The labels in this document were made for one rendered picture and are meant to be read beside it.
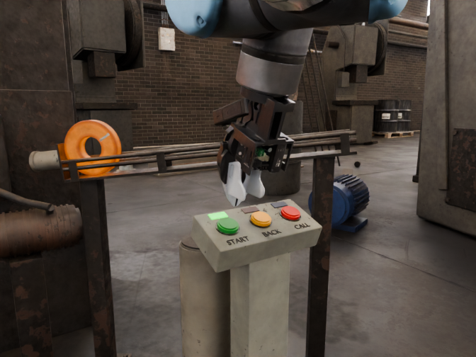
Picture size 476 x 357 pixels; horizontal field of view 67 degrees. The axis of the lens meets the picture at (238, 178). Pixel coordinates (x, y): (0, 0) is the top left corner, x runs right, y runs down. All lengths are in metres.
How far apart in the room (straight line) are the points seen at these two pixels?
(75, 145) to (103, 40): 4.46
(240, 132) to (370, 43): 8.26
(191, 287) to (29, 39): 0.97
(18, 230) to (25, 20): 0.68
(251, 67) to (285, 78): 0.05
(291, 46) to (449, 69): 2.34
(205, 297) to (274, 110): 0.48
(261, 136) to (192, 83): 7.65
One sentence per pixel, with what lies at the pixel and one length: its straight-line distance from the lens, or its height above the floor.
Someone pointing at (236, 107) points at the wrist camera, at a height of 0.82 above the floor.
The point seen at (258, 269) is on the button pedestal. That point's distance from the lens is 0.70.
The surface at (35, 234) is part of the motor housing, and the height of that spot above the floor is 0.48.
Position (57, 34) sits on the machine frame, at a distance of 1.43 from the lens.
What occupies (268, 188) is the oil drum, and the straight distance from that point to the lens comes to 3.41.
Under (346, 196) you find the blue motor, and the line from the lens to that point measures 2.38.
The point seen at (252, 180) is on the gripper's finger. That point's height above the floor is 0.70.
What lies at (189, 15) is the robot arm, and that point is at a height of 0.91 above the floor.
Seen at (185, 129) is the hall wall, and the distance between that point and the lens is 8.08.
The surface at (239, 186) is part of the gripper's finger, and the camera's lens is 0.58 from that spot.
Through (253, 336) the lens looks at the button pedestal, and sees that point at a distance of 0.76.
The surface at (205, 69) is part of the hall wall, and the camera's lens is 8.34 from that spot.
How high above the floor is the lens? 0.82
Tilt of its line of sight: 11 degrees down
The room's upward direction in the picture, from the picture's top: straight up
